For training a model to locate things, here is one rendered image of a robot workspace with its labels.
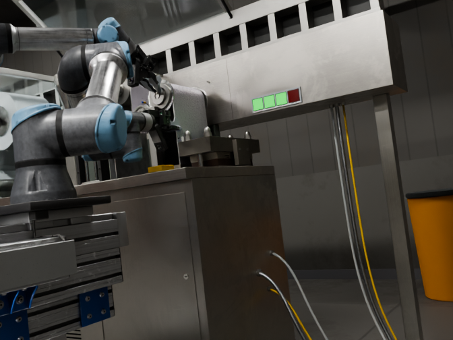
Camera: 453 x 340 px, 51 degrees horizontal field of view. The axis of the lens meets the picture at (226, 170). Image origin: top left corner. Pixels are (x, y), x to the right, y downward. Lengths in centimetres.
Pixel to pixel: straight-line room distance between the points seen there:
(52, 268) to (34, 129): 35
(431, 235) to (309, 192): 132
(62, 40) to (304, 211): 292
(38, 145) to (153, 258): 78
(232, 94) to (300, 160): 202
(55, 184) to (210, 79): 136
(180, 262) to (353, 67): 104
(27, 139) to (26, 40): 61
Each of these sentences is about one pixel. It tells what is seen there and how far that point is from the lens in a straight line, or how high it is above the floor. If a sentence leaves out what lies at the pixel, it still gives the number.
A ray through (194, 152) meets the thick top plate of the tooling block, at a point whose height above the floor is 98.
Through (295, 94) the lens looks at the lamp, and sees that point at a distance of 214.
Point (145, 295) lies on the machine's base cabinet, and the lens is 188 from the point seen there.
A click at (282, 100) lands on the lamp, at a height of 118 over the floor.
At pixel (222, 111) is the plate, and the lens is 232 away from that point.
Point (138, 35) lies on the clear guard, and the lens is 272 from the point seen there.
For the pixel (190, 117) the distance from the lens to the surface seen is 217.
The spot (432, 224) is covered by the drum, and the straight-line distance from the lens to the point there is 320.
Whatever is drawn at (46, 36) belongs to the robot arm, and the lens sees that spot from 177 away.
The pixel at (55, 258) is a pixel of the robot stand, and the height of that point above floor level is 70.
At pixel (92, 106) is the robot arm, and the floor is 103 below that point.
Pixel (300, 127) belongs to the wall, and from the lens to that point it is 424.
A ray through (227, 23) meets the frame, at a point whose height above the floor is 160.
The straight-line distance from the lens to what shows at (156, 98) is 213.
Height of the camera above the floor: 78
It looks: 3 degrees up
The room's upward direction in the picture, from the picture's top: 7 degrees counter-clockwise
